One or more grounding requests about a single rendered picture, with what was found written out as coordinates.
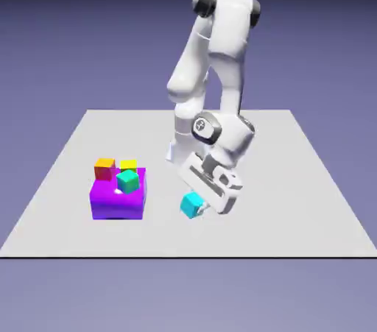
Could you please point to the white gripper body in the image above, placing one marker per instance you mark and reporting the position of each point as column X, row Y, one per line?
column 206, row 187

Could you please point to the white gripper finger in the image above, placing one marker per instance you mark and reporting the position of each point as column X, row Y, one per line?
column 203, row 207

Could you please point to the small cyan cube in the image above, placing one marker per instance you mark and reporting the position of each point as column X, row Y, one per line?
column 191, row 204

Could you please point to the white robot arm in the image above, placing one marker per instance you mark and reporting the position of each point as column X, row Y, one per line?
column 226, row 43

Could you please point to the small teal cube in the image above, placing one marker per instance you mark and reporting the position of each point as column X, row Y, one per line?
column 127, row 181

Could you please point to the small yellow cube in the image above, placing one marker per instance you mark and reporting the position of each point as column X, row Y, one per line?
column 128, row 165

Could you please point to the small orange cube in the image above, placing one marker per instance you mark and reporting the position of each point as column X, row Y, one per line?
column 103, row 169

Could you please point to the large purple box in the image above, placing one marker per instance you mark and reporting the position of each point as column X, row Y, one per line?
column 117, row 204

